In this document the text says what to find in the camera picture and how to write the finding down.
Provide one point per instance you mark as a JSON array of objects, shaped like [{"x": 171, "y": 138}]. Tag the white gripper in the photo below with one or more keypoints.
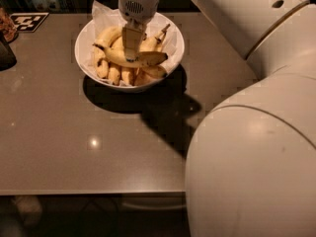
[{"x": 137, "y": 6}]

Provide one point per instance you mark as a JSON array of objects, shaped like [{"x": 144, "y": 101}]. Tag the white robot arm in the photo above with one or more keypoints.
[{"x": 251, "y": 164}]

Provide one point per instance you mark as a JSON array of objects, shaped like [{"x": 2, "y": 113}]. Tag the white ceramic bowl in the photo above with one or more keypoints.
[{"x": 84, "y": 46}]

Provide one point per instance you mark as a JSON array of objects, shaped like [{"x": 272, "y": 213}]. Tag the yellow banana with stem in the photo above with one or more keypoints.
[{"x": 155, "y": 42}]

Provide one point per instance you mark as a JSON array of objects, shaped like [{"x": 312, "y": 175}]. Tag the large yellow banana left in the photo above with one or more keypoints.
[{"x": 104, "y": 39}]

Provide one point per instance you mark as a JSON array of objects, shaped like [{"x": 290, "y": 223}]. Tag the short yellow banana middle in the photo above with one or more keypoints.
[{"x": 127, "y": 75}]

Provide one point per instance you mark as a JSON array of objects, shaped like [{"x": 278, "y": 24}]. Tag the small yellow banana bottom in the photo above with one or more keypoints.
[{"x": 142, "y": 78}]

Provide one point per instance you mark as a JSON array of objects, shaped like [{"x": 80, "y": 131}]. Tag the white paper liner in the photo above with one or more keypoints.
[{"x": 102, "y": 15}]

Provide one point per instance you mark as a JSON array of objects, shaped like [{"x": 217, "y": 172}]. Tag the black white marker tag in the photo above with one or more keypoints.
[{"x": 28, "y": 22}]

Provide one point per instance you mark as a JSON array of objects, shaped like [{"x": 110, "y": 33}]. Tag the brown patterned jar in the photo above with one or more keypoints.
[{"x": 7, "y": 27}]

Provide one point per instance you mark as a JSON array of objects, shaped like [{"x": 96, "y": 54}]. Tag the dark round container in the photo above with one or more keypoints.
[{"x": 7, "y": 56}]

